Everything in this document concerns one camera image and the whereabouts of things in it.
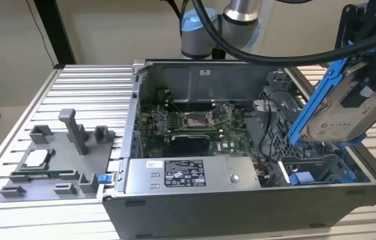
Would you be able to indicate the silver power supply unit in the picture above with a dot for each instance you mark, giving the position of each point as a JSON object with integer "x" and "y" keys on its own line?
{"x": 142, "y": 180}

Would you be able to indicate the blue plastic case latch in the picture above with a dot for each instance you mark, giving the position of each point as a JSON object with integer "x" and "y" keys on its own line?
{"x": 105, "y": 179}

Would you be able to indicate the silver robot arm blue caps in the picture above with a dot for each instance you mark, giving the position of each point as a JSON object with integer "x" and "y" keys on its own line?
{"x": 238, "y": 22}

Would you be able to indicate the gray parts rack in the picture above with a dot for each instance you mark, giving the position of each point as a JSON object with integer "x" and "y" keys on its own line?
{"x": 64, "y": 155}

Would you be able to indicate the CPU socket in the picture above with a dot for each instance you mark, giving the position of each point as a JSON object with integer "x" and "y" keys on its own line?
{"x": 195, "y": 120}

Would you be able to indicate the hard disk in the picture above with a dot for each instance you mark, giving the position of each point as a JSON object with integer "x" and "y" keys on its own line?
{"x": 338, "y": 120}

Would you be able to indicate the silver CPU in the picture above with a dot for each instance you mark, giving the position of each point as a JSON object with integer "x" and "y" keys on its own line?
{"x": 38, "y": 158}

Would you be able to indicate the gray perforated drive cage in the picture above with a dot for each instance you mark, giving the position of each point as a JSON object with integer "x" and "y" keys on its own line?
{"x": 275, "y": 140}

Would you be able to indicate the empty blue disk carrier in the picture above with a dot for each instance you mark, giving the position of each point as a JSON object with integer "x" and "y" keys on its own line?
{"x": 302, "y": 178}

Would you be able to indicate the black upright post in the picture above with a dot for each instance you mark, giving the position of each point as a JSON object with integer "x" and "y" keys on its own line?
{"x": 58, "y": 32}

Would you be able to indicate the finned metal chipset heatsink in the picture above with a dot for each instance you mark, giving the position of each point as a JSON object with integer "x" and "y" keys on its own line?
{"x": 190, "y": 143}

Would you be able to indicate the disk bay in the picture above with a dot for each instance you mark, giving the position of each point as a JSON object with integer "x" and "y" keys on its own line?
{"x": 325, "y": 165}

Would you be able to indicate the green RAM stick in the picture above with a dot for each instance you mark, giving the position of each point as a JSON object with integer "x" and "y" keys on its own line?
{"x": 52, "y": 173}

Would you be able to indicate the green Dell motherboard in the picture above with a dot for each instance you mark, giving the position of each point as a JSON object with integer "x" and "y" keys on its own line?
{"x": 231, "y": 140}

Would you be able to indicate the black RAM slots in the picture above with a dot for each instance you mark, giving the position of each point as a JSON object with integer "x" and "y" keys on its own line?
{"x": 195, "y": 130}

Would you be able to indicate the open black PC case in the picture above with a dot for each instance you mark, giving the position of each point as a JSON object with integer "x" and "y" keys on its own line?
{"x": 209, "y": 212}

